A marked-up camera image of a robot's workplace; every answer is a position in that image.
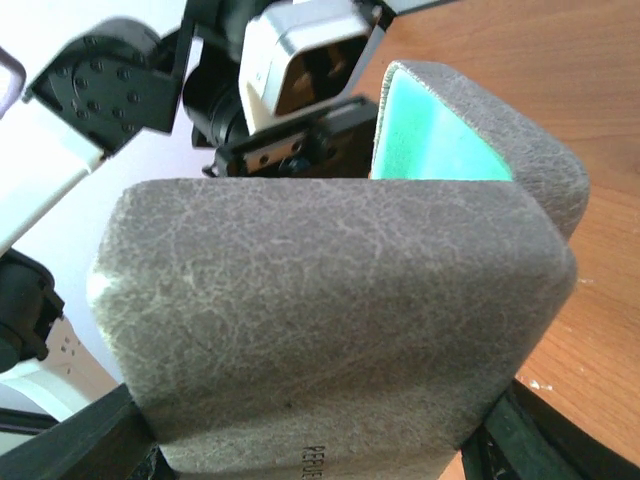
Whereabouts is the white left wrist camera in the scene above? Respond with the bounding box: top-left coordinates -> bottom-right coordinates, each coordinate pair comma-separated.
238,1 -> 381,130

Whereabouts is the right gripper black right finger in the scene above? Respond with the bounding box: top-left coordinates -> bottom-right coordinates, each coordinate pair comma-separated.
461,380 -> 639,480

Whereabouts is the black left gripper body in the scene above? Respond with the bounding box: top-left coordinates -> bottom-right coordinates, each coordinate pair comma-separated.
182,49 -> 378,178

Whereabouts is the grey leather glasses case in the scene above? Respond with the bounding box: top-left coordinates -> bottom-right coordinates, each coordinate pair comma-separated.
87,61 -> 590,479

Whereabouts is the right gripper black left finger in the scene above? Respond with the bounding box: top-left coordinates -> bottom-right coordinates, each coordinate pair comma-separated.
1,384 -> 175,479

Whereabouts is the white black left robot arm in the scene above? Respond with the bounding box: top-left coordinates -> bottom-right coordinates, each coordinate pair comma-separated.
1,1 -> 392,421

